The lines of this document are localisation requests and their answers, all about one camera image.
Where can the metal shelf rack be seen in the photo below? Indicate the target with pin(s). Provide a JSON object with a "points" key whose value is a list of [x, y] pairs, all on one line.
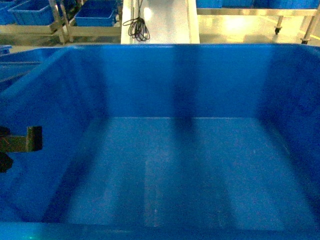
{"points": [[259, 25], [64, 25]]}

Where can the metal right shelf rack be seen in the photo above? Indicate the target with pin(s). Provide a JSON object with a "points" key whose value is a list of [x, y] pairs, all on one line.
{"points": [[259, 25]]}

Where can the large blue plastic crate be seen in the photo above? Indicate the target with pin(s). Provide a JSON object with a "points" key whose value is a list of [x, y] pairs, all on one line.
{"points": [[166, 142]]}

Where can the blue crate on left shelf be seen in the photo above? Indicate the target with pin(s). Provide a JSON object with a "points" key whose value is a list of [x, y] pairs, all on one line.
{"points": [[97, 13]]}

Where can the metal left shelf rack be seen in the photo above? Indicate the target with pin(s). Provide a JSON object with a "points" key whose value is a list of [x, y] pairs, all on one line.
{"points": [[64, 25]]}

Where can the blue crate far left shelf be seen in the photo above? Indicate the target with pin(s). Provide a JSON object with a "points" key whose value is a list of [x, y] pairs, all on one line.
{"points": [[26, 12]]}

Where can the white pillar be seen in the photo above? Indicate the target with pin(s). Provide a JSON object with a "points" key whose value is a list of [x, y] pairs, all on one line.
{"points": [[168, 21]]}

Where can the blue crate beside at left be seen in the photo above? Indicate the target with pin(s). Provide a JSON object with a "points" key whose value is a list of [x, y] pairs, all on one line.
{"points": [[14, 66]]}

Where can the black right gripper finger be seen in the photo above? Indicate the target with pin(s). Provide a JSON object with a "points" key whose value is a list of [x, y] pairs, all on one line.
{"points": [[9, 143]]}

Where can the blue crate on right shelf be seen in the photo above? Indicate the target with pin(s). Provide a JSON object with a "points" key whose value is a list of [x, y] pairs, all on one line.
{"points": [[259, 4]]}

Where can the blue crate on shelf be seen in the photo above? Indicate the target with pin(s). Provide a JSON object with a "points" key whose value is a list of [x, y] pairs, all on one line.
{"points": [[97, 13], [259, 4]]}

